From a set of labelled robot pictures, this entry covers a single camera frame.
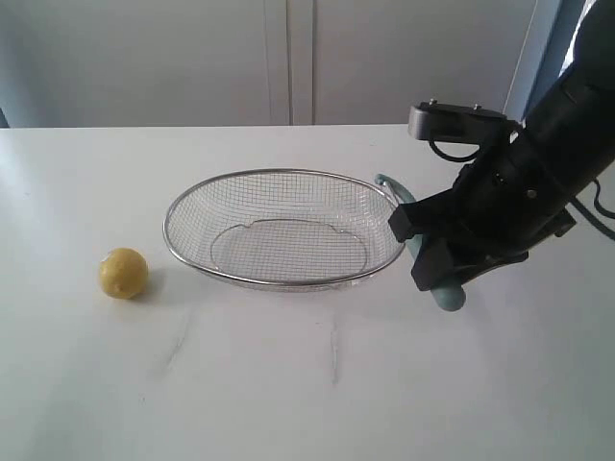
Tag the teal handled peeler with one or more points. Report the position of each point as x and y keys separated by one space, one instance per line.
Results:
x=449 y=295

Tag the metal wire mesh basket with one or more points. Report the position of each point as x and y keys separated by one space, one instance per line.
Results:
x=283 y=229

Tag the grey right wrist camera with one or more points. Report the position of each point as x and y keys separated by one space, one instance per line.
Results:
x=434 y=122

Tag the yellow lemon with sticker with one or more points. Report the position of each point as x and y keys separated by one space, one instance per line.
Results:
x=123 y=273

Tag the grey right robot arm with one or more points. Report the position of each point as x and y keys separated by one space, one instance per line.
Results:
x=580 y=104

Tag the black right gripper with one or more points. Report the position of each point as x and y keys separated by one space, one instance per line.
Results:
x=510 y=198

